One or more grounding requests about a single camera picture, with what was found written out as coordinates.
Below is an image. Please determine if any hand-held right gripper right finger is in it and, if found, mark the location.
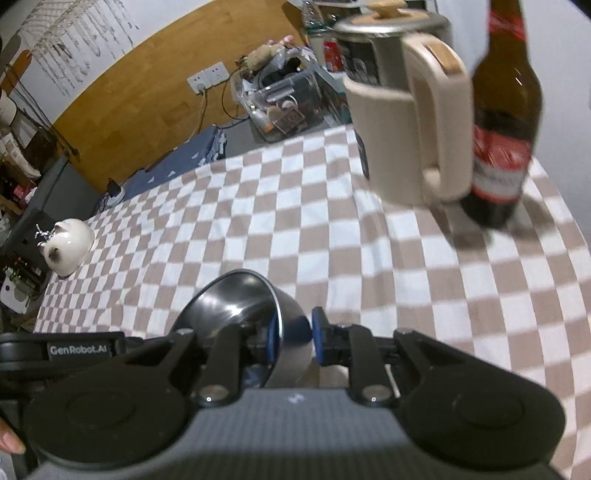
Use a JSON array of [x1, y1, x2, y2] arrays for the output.
[[311, 306, 457, 408]]

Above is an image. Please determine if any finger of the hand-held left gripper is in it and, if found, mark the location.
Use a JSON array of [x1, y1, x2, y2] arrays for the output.
[[124, 336, 156, 354]]

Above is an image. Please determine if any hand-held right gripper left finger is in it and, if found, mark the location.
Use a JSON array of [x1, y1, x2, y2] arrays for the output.
[[137, 311, 282, 408]]

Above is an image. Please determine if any round stainless steel bowl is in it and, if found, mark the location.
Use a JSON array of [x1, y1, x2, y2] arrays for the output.
[[177, 270, 313, 389]]

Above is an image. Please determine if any person's left hand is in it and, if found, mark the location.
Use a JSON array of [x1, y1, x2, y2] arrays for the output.
[[0, 416, 27, 456]]

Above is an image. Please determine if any white ceramic cat jar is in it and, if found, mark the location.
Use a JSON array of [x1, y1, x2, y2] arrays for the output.
[[41, 219, 96, 278]]

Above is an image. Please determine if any brown white checkered tablecloth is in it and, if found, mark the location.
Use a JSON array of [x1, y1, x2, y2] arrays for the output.
[[32, 124, 591, 480]]

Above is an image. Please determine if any grey storage box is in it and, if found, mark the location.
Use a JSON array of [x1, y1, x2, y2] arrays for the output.
[[17, 156, 103, 241]]

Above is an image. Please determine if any blue patterned cushion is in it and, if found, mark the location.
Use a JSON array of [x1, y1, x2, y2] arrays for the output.
[[122, 124, 228, 200]]

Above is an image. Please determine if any clear plastic storage box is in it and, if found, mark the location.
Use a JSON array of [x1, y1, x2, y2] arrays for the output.
[[230, 59, 334, 142]]

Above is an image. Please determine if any cream electric kettle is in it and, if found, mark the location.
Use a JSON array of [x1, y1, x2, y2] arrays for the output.
[[332, 0, 476, 207]]

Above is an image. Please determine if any teal patterned box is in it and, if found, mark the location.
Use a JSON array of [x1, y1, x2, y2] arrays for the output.
[[318, 69, 357, 126]]

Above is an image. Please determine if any white hanging bucket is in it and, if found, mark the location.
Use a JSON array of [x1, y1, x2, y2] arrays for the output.
[[0, 90, 19, 126]]

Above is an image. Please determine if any brown beer bottle red label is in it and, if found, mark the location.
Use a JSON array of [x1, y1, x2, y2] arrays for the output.
[[459, 0, 544, 230]]

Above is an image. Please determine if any brown plush toy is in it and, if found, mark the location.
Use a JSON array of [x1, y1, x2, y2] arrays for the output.
[[237, 34, 297, 71]]

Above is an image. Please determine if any red drink can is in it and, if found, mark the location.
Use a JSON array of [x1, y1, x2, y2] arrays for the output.
[[322, 39, 345, 73]]

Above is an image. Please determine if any clear plastic water bottle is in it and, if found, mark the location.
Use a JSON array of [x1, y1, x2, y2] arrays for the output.
[[302, 0, 327, 34]]

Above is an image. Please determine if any black cable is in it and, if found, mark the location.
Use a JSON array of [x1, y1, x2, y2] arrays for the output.
[[221, 78, 252, 130]]

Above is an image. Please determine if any cream power cable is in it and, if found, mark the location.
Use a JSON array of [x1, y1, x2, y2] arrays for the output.
[[187, 90, 211, 145]]

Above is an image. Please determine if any white macrame wall hanging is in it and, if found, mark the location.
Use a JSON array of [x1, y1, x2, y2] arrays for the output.
[[22, 0, 140, 94]]

